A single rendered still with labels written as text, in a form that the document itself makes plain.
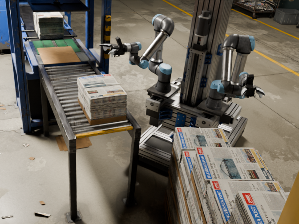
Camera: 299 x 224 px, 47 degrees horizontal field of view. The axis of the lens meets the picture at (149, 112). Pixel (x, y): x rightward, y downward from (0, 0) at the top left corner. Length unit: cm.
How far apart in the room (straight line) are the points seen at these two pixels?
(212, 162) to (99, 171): 169
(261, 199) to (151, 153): 199
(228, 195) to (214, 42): 157
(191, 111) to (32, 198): 157
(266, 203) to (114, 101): 147
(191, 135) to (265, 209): 125
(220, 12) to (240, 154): 131
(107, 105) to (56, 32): 196
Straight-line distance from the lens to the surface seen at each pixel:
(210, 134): 259
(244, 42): 276
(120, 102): 255
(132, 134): 264
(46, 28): 427
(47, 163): 352
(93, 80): 272
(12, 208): 314
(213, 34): 298
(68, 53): 388
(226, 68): 267
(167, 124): 320
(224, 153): 201
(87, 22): 421
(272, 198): 147
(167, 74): 304
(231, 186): 180
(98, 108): 251
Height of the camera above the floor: 222
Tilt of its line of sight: 30 degrees down
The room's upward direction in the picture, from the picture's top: 6 degrees clockwise
